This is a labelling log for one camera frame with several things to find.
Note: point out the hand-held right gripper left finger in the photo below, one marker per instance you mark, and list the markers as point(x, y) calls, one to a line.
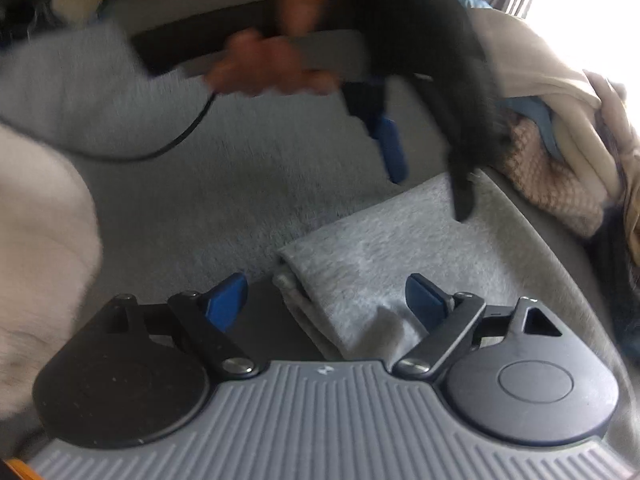
point(227, 300)

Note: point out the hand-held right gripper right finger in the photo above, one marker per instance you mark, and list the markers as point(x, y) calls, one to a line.
point(425, 300)

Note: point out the grey plush bed blanket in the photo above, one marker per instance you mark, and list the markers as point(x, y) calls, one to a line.
point(225, 195)

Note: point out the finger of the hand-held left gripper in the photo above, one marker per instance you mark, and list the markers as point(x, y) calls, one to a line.
point(465, 135)
point(392, 145)

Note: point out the light blue garment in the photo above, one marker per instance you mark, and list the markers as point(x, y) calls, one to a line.
point(540, 115)

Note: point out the white garment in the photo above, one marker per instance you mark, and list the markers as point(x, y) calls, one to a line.
point(540, 60)

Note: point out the person's left hand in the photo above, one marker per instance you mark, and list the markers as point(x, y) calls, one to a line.
point(260, 65)

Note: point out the bright window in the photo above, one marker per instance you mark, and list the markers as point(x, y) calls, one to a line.
point(590, 10)

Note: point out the beige garment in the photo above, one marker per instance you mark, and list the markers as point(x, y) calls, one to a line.
point(620, 125)

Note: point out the person's white fleece clothing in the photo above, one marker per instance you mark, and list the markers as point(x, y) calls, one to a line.
point(40, 260)

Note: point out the pink checked garment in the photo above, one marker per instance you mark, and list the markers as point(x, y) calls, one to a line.
point(550, 185)

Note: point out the grey sweatshirt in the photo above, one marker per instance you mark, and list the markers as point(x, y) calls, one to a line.
point(380, 240)

